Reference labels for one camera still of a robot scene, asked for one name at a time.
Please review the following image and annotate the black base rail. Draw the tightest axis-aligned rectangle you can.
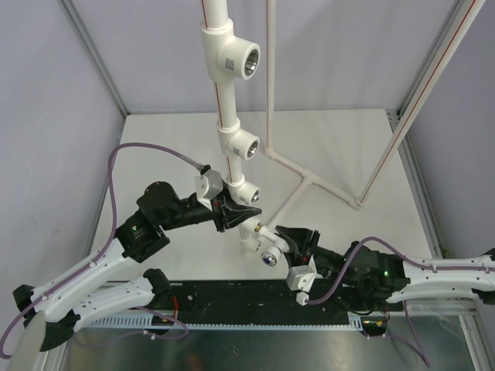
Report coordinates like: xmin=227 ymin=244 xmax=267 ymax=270
xmin=99 ymin=278 xmax=405 ymax=324

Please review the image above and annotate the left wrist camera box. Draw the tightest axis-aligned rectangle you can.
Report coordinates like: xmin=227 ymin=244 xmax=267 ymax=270
xmin=194 ymin=165 xmax=224 ymax=207

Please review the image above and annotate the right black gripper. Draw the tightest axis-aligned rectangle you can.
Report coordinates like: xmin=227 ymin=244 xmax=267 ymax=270
xmin=272 ymin=226 xmax=358 ymax=288

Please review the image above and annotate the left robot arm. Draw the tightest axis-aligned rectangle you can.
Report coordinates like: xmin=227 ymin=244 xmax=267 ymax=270
xmin=13 ymin=175 xmax=261 ymax=352

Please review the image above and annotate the aluminium table frame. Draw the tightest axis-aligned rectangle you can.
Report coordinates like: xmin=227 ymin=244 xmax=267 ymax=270
xmin=45 ymin=296 xmax=494 ymax=370

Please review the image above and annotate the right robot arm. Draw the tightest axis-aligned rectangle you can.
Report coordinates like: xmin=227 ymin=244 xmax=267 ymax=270
xmin=275 ymin=225 xmax=494 ymax=310

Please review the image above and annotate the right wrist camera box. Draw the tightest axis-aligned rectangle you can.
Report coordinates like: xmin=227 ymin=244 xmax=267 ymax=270
xmin=285 ymin=260 xmax=316 ymax=306

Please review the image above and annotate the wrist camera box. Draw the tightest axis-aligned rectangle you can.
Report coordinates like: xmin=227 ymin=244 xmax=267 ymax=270
xmin=285 ymin=260 xmax=316 ymax=306
xmin=194 ymin=165 xmax=224 ymax=207

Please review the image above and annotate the white PVC pipe frame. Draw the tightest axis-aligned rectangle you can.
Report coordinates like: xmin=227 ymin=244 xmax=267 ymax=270
xmin=200 ymin=1 xmax=483 ymax=257

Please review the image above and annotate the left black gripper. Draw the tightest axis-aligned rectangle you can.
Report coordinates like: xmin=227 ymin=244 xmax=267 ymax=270
xmin=162 ymin=180 xmax=263 ymax=233

